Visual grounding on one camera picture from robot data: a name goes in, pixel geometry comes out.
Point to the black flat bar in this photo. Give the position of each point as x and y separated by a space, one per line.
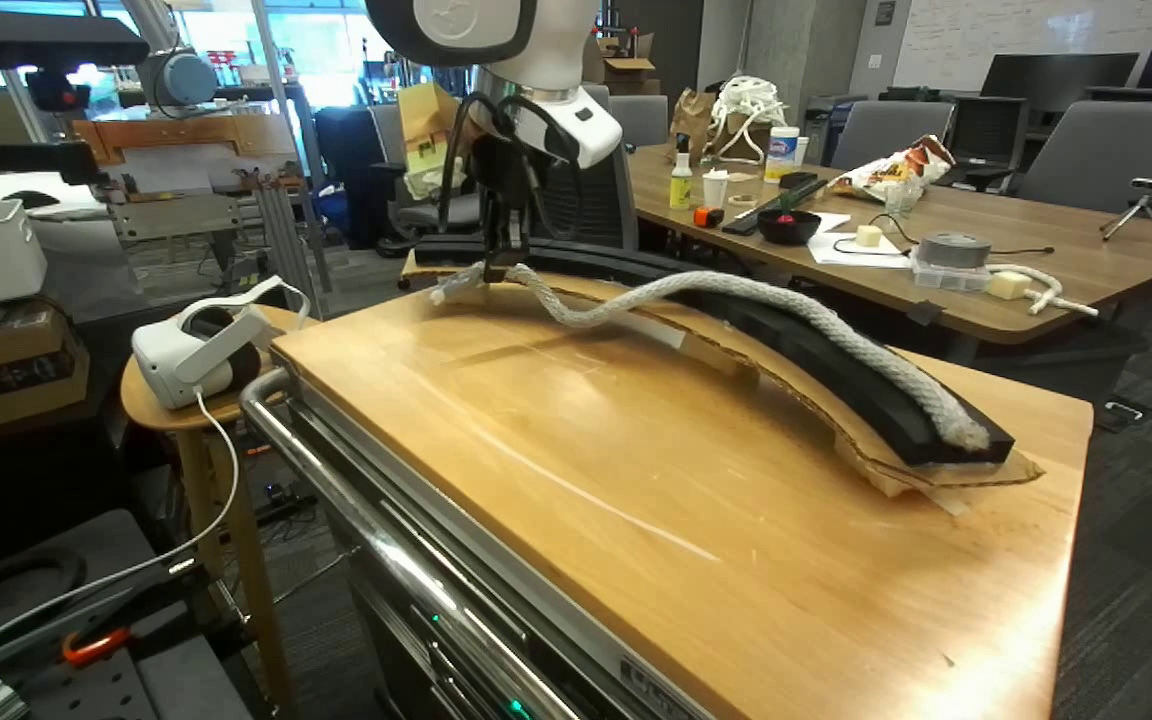
752 219

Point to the grey round lamp head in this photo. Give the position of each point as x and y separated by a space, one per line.
182 79

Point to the round wooden stool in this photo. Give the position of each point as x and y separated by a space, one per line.
223 504

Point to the orange round object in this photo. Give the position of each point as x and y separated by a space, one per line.
707 219

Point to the clear crumpled plastic wrap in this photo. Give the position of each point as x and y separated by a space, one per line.
898 198

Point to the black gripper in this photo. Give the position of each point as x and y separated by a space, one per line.
502 186

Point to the grey duct tape roll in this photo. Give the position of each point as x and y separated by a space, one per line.
958 254

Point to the grey office chair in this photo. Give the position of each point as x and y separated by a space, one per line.
1108 145
889 135
639 123
596 201

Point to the small cream object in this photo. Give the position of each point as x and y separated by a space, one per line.
871 236

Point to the white bottle blue label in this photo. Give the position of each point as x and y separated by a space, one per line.
787 155

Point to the white paper sheet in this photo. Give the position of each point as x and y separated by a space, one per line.
840 259

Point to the wooden workbench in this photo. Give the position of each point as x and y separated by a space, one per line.
188 143

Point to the small silver tripod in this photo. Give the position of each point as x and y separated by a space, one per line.
1143 201

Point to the small brown cardboard box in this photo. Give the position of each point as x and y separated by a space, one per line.
629 66

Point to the black bowl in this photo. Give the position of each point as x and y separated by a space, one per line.
788 227

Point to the wooden office desk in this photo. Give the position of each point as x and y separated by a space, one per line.
1108 267

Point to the black flat panel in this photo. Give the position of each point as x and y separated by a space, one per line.
41 39

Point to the perforated metal breadboard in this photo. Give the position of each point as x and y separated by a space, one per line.
137 684

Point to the small white cup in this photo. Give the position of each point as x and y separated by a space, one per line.
716 186

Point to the white VR headset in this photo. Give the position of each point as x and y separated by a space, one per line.
182 353

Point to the yellow bag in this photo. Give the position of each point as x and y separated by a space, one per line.
428 145

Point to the chip snack bag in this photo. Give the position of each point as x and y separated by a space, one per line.
908 164

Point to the white bottle green label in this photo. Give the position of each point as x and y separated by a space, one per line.
680 172

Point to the grey tool cart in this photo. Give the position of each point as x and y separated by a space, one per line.
468 667

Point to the black curved foam strip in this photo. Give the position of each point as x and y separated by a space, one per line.
908 421

